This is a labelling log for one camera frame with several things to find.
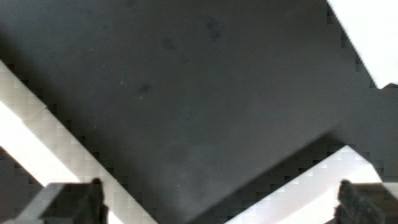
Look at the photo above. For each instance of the white U-shaped fence wall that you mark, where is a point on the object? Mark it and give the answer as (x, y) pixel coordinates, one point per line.
(58, 161)

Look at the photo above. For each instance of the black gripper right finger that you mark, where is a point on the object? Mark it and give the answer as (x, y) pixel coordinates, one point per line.
(369, 203)

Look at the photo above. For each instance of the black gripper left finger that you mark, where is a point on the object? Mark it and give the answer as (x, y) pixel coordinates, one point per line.
(68, 204)

